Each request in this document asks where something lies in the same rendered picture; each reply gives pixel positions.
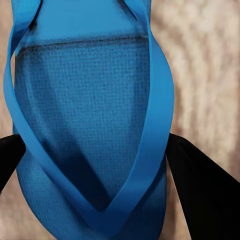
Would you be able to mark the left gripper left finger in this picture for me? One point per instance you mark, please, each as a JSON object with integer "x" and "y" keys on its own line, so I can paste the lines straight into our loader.
{"x": 12, "y": 150}

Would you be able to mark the sandal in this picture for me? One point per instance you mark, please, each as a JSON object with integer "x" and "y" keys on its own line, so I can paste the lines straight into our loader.
{"x": 93, "y": 100}

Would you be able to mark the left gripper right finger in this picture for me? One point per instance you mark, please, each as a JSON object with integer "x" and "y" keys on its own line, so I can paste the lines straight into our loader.
{"x": 209, "y": 196}

